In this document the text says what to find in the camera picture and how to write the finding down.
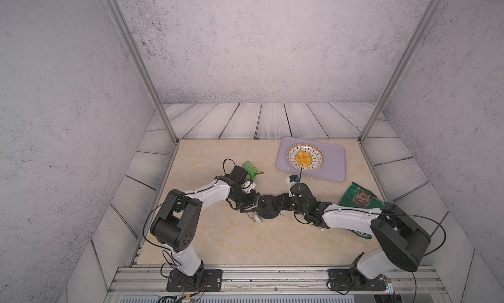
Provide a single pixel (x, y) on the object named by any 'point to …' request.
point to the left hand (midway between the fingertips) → (263, 208)
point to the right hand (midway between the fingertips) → (276, 198)
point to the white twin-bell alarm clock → (269, 209)
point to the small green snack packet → (251, 170)
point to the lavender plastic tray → (334, 168)
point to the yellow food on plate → (304, 158)
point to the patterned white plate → (318, 157)
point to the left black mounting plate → (207, 280)
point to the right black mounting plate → (352, 279)
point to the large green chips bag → (357, 196)
